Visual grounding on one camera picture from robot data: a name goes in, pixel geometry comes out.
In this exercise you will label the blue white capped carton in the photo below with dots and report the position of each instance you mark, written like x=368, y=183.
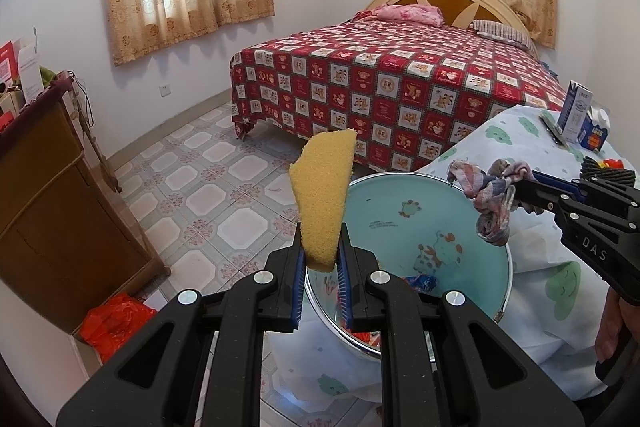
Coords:
x=595, y=132

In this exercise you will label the tall white milk carton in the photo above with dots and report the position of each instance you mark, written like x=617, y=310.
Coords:
x=575, y=112

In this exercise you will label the dark flat packet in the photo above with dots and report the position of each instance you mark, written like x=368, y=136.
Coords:
x=554, y=129

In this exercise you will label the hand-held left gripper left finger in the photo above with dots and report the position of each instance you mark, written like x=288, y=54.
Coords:
x=297, y=279

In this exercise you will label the bed with red quilt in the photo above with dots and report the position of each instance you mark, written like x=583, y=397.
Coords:
x=375, y=82

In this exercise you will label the person's right hand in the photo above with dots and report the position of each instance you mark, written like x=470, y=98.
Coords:
x=609, y=327

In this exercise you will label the red paper box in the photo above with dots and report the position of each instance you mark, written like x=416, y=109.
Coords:
x=9, y=62

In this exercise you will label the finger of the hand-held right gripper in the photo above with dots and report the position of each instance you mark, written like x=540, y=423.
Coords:
x=557, y=183
x=537, y=202

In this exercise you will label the orange red twisted plastic bag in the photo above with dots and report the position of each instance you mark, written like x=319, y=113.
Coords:
x=367, y=339

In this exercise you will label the brown wooden cabinet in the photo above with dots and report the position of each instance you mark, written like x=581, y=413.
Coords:
x=50, y=207

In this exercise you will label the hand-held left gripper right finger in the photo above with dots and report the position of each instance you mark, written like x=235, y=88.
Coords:
x=345, y=289

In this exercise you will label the maroon cabinet cloth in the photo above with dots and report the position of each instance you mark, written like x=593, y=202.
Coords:
x=47, y=93

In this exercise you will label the pink floral blanket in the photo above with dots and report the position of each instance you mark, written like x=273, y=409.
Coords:
x=405, y=13

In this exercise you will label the round table floral cloth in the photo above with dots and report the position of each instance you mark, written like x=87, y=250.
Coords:
x=550, y=277

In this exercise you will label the striped pillow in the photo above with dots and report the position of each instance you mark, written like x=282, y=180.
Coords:
x=502, y=33

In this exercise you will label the black foam net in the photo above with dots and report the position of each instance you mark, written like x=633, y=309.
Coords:
x=607, y=172

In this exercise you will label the white upright card box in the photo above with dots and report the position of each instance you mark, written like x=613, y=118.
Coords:
x=30, y=62

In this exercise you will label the checkered cloth rag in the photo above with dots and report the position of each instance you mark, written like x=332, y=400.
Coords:
x=490, y=202

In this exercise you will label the white wall socket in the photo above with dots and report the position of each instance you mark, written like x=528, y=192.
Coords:
x=166, y=90

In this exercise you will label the green cloth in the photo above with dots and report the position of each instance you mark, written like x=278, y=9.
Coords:
x=50, y=77

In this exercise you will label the yellow sponge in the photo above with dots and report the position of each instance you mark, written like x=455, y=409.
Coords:
x=322, y=187

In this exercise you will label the red floor plastic bag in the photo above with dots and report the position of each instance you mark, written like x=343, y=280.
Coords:
x=117, y=324

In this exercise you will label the blue candy wrapper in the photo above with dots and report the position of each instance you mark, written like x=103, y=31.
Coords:
x=421, y=283

